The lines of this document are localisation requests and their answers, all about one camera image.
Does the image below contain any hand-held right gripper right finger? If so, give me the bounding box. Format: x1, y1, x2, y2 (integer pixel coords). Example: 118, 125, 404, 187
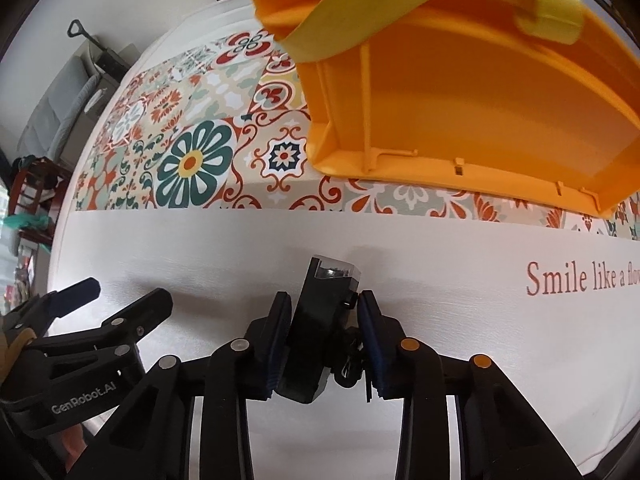
356, 290, 583, 480

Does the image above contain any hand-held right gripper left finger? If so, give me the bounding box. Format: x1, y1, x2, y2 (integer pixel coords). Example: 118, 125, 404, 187
87, 291, 293, 480

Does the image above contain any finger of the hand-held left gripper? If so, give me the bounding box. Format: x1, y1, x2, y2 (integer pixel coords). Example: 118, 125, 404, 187
75, 287, 174, 361
20, 277, 102, 335

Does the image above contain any black device with clear cap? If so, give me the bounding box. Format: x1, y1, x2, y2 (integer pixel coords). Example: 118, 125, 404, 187
277, 256, 363, 405

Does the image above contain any orange plastic crate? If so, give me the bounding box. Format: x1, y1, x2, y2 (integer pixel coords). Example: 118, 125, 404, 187
235, 0, 640, 220

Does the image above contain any printed tablecloth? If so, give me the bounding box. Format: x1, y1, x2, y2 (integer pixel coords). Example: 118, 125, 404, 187
47, 0, 640, 480

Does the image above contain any teal cloth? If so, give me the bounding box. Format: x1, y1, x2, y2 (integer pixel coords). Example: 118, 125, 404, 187
5, 212, 51, 233

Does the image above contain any red wooden chair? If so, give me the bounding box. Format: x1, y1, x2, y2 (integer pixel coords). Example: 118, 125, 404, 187
10, 155, 72, 246

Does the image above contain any grey cushioned seat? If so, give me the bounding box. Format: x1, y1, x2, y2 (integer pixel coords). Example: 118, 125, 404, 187
17, 52, 101, 161

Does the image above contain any black handled tool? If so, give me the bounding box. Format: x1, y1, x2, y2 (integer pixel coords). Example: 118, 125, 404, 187
67, 20, 132, 82

